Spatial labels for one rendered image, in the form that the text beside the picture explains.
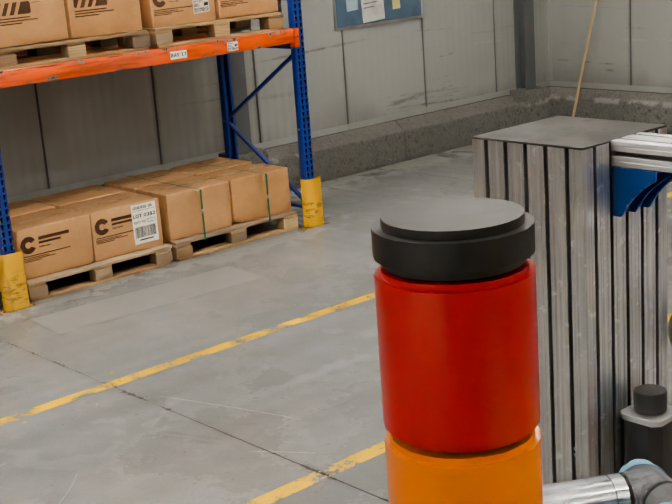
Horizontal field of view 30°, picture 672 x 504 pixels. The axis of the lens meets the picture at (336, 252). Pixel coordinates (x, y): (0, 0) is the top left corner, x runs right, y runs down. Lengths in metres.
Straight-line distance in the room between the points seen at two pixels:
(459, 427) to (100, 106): 10.26
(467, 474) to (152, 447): 5.87
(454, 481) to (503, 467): 0.02
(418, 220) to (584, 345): 1.86
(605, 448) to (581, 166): 0.53
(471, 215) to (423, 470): 0.08
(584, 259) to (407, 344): 1.81
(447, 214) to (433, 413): 0.06
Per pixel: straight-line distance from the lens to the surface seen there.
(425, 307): 0.37
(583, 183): 2.15
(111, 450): 6.28
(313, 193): 10.17
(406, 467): 0.39
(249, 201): 9.95
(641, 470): 2.15
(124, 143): 10.76
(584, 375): 2.25
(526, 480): 0.40
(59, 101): 10.42
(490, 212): 0.38
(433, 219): 0.38
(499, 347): 0.37
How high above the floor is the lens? 2.43
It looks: 15 degrees down
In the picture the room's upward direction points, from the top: 4 degrees counter-clockwise
